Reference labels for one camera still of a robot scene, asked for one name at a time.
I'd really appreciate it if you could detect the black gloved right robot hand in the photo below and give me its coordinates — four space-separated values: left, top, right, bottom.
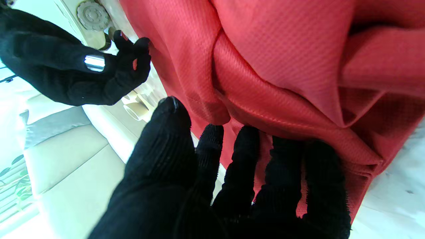
0 8 151 107

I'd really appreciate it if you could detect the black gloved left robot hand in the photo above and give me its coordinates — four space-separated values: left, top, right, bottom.
88 96 352 239

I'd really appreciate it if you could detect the red shirt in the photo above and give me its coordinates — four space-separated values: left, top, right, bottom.
118 0 425 223

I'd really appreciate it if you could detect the grey sofa cushion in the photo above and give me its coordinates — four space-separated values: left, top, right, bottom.
20 106 92 150

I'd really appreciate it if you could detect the wooden bowl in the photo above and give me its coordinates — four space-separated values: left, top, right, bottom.
124 101 150 121

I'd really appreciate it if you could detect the tall green leafy plant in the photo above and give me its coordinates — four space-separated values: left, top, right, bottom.
0 154 34 219

